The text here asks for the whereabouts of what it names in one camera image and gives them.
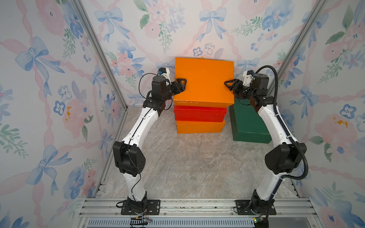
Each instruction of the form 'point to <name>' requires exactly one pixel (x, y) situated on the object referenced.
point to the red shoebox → (199, 113)
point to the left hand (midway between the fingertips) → (184, 80)
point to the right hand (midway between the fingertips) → (226, 83)
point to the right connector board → (261, 221)
